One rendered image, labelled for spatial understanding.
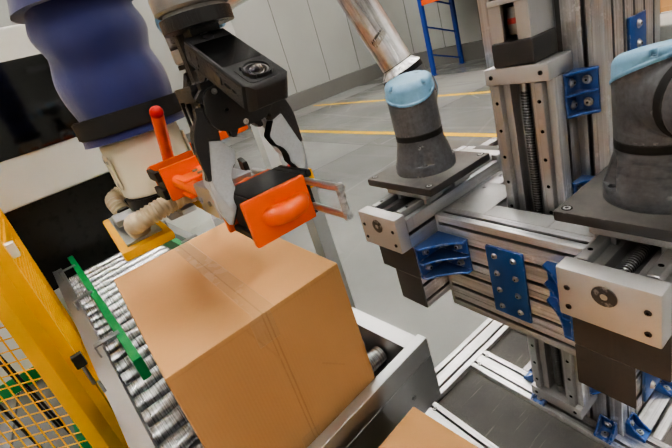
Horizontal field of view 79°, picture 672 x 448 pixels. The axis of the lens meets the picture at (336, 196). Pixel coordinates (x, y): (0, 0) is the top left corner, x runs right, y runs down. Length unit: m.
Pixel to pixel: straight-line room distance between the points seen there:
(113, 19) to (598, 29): 0.89
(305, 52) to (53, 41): 10.39
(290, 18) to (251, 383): 10.58
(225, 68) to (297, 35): 10.80
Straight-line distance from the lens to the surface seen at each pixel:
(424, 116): 0.98
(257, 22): 10.73
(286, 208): 0.40
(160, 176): 0.74
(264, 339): 0.88
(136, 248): 0.88
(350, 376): 1.06
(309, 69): 11.21
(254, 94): 0.35
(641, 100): 0.69
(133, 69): 0.92
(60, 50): 0.94
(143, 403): 1.57
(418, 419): 1.10
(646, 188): 0.74
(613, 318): 0.72
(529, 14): 0.87
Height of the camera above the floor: 1.40
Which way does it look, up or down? 20 degrees down
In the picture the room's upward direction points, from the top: 17 degrees counter-clockwise
